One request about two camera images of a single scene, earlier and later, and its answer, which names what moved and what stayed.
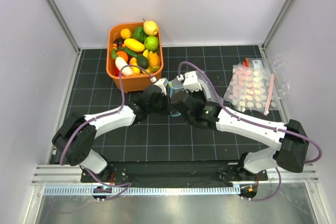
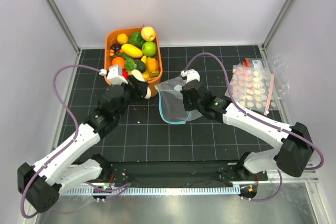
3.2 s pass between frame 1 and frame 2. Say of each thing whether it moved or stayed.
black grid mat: stayed
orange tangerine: moved
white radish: moved
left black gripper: moved
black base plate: stayed
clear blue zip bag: moved
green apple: moved
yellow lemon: moved
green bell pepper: moved
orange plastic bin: moved
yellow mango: moved
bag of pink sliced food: stayed
